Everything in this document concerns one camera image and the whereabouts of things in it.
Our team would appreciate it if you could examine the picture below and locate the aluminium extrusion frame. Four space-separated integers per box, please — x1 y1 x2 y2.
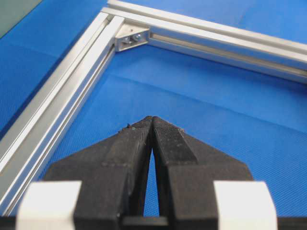
0 0 307 216

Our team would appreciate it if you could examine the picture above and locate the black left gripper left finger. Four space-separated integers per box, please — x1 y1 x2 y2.
15 115 154 230

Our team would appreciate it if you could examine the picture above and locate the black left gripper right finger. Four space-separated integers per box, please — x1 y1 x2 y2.
152 116 278 230

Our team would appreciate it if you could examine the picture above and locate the silver corner bracket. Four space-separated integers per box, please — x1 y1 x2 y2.
115 23 150 52

